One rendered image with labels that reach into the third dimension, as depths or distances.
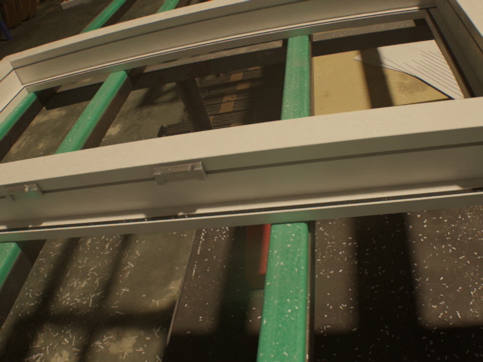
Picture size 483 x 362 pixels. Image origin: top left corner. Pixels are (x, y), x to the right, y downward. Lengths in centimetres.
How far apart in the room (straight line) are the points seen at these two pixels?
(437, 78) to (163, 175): 75
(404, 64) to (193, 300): 72
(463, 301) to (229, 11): 58
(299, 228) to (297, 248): 2
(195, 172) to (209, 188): 3
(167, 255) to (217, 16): 109
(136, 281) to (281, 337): 135
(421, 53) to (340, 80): 22
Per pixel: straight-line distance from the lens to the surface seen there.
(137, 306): 159
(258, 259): 70
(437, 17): 72
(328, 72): 111
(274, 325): 34
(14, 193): 51
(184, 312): 73
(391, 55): 114
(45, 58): 94
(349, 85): 104
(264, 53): 84
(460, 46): 63
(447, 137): 38
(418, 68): 108
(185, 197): 43
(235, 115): 164
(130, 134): 251
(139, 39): 84
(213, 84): 193
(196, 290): 75
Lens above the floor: 115
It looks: 40 degrees down
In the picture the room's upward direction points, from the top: 19 degrees counter-clockwise
